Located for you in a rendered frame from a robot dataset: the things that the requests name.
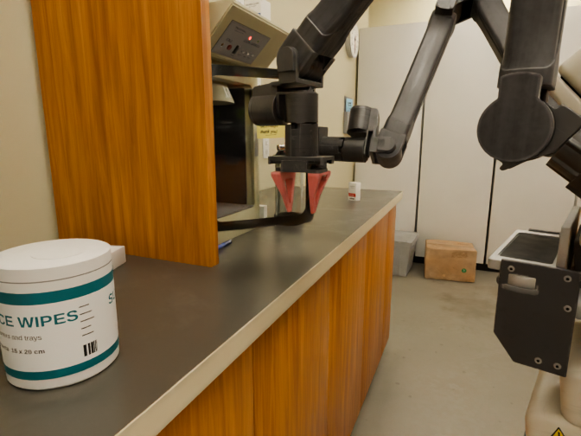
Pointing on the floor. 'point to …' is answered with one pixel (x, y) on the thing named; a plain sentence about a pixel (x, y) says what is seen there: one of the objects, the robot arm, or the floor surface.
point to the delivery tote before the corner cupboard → (404, 252)
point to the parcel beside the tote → (450, 260)
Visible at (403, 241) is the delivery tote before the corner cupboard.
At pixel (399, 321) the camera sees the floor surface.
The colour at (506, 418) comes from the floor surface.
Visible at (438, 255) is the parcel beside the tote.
